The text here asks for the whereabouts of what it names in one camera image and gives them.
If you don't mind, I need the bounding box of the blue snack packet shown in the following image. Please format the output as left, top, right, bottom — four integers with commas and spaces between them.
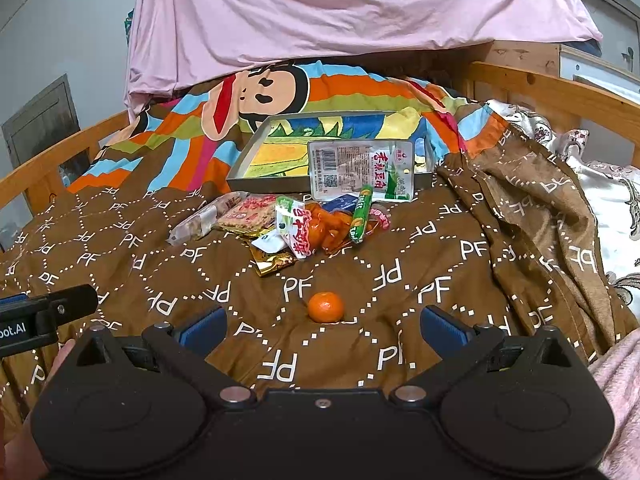
322, 194, 358, 214

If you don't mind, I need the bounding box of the red white snack packet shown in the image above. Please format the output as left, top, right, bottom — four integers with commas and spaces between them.
276, 196, 312, 259

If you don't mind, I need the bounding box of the brown monkey pattern blanket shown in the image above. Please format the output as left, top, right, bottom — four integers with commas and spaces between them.
1, 62, 637, 391

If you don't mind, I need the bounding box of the green sausage stick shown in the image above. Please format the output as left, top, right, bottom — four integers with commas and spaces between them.
349, 184, 373, 244

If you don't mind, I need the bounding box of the orange candy bag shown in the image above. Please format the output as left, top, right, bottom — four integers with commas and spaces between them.
305, 203, 352, 255

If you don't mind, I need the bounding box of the pink biscuit packet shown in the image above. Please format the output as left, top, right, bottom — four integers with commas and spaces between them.
216, 194, 278, 238

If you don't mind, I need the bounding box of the gold foil snack packet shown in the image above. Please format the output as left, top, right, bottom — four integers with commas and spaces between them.
248, 245, 297, 276

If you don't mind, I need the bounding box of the grey door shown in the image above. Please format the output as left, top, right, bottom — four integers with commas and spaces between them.
1, 74, 80, 168

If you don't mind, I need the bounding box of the clear nut bar packet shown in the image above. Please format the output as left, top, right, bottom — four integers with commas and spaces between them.
167, 191, 248, 246

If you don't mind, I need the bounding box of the orange mandarin fruit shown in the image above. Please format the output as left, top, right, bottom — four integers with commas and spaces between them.
307, 292, 345, 323

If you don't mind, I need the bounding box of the pink draped sheet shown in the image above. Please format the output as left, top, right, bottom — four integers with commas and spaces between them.
124, 0, 602, 113

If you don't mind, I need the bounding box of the white cabinet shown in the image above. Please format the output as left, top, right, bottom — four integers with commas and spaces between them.
561, 0, 639, 102

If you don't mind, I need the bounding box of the pink fleece sleeve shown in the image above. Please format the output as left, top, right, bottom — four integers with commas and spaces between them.
589, 328, 640, 479

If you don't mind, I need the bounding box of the wooden bed frame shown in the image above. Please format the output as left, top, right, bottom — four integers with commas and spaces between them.
1, 40, 639, 214

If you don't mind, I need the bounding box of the white tofu snack packet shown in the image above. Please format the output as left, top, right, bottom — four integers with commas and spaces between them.
307, 139, 414, 203

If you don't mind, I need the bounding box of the illustrated metal tray box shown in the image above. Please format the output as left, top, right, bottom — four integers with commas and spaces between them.
227, 107, 437, 193

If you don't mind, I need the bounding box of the person's left hand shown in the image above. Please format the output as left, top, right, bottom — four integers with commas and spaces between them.
1, 339, 76, 480

